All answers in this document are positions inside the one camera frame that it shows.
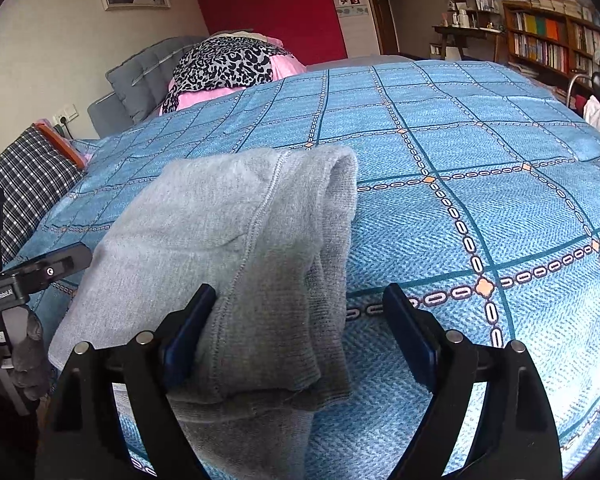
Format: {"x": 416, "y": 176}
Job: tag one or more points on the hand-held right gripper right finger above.
{"x": 410, "y": 335}

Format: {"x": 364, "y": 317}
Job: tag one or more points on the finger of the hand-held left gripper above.
{"x": 55, "y": 267}

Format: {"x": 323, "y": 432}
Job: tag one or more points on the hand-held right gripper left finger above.
{"x": 185, "y": 340}

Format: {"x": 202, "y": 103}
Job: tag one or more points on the grey pants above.
{"x": 240, "y": 240}

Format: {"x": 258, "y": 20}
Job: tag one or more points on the person's left hand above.
{"x": 32, "y": 350}

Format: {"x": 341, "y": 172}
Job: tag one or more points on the checked cloth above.
{"x": 35, "y": 180}

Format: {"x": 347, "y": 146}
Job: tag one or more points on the orange folded cloth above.
{"x": 62, "y": 142}

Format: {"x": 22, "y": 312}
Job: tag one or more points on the blue patterned bedspread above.
{"x": 480, "y": 210}

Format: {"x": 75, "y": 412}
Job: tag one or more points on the grey padded headboard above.
{"x": 135, "y": 80}

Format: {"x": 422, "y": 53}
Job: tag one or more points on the leopard print pillow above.
{"x": 220, "y": 67}

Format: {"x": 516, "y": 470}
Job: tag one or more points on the pink pillow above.
{"x": 285, "y": 67}

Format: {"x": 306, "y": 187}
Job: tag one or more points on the cream cloth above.
{"x": 237, "y": 35}

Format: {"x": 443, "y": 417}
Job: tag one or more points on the dark wooden desk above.
{"x": 460, "y": 35}

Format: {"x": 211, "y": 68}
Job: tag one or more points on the wooden bookshelf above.
{"x": 545, "y": 35}

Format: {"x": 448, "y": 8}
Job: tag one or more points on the dark wooden door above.
{"x": 382, "y": 5}

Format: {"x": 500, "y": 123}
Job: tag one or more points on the red wardrobe door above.
{"x": 280, "y": 5}

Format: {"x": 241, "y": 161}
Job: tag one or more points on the white wall socket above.
{"x": 66, "y": 114}

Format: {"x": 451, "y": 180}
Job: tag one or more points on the wall stickers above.
{"x": 352, "y": 7}

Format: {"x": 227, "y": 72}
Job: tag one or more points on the small wooden wall shelf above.
{"x": 475, "y": 5}

